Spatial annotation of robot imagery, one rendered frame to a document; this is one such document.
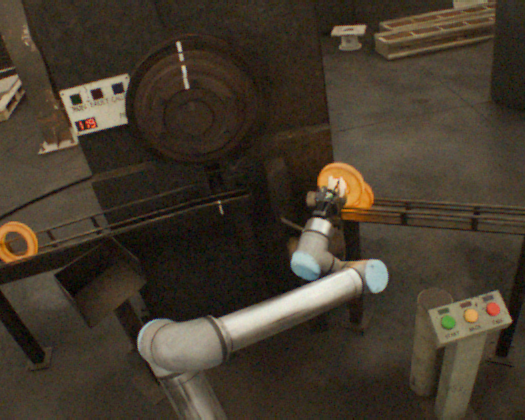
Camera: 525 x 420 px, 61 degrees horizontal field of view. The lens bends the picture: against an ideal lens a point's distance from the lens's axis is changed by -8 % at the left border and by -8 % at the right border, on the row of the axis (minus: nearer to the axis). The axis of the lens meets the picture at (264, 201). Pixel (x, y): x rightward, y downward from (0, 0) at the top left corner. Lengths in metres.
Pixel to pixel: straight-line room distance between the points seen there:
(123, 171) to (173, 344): 0.98
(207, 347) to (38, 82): 3.69
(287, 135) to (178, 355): 1.05
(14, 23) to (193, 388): 3.66
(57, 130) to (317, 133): 3.17
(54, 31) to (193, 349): 1.18
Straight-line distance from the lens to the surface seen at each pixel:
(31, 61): 4.44
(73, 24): 1.75
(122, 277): 1.83
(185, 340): 1.08
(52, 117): 4.59
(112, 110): 1.81
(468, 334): 1.50
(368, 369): 2.10
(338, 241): 1.87
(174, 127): 1.59
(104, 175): 1.93
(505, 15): 3.85
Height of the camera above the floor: 1.75
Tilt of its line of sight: 35 degrees down
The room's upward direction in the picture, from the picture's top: 11 degrees counter-clockwise
